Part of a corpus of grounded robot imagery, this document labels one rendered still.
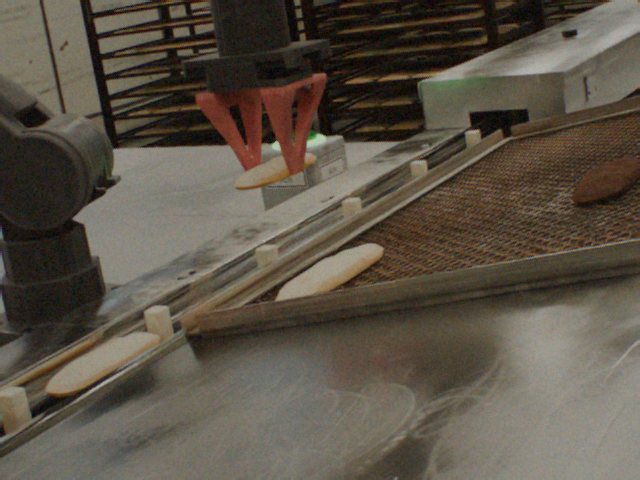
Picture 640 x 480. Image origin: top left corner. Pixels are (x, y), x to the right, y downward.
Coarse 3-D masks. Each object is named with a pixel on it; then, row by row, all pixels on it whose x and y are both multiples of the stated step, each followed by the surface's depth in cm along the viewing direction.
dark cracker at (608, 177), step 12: (600, 168) 69; (612, 168) 68; (624, 168) 67; (636, 168) 68; (588, 180) 67; (600, 180) 66; (612, 180) 65; (624, 180) 65; (576, 192) 66; (588, 192) 65; (600, 192) 64; (612, 192) 64; (576, 204) 66; (588, 204) 65
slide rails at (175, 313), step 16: (496, 128) 132; (464, 144) 126; (432, 160) 120; (384, 192) 109; (320, 224) 100; (336, 224) 99; (304, 240) 96; (240, 272) 89; (224, 288) 85; (192, 304) 83; (176, 320) 80; (32, 400) 68; (48, 400) 69; (0, 416) 67
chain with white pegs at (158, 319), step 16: (512, 112) 133; (416, 160) 111; (416, 176) 110; (352, 208) 98; (272, 256) 87; (160, 320) 76; (160, 336) 76; (0, 400) 65; (16, 400) 64; (16, 416) 64
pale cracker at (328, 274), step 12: (348, 252) 68; (360, 252) 68; (372, 252) 68; (324, 264) 67; (336, 264) 66; (348, 264) 66; (360, 264) 66; (300, 276) 66; (312, 276) 64; (324, 276) 64; (336, 276) 64; (348, 276) 65; (288, 288) 64; (300, 288) 63; (312, 288) 63; (324, 288) 63; (276, 300) 64
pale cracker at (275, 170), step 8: (272, 160) 90; (280, 160) 89; (304, 160) 89; (312, 160) 90; (256, 168) 87; (264, 168) 87; (272, 168) 87; (280, 168) 87; (304, 168) 89; (248, 176) 86; (256, 176) 85; (264, 176) 85; (272, 176) 86; (280, 176) 86; (288, 176) 87; (240, 184) 85; (248, 184) 85; (256, 184) 85; (264, 184) 85
